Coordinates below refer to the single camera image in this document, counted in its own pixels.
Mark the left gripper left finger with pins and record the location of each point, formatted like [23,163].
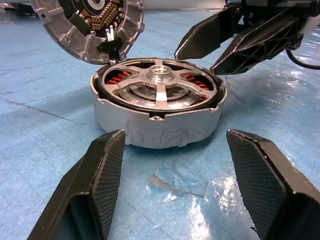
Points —
[82,200]

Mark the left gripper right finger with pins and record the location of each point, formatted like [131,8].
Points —
[275,195]

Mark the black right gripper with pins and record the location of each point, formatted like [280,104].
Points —
[275,6]

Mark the silver spoked motor rotor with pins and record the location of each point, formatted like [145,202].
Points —
[160,75]

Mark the silver motor base copper windings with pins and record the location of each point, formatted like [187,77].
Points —
[175,130]

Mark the round motor cover circuit board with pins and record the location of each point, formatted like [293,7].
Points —
[62,37]

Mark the blue plastic table cover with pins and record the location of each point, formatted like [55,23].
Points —
[37,125]

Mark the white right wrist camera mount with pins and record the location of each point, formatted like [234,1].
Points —
[312,25]

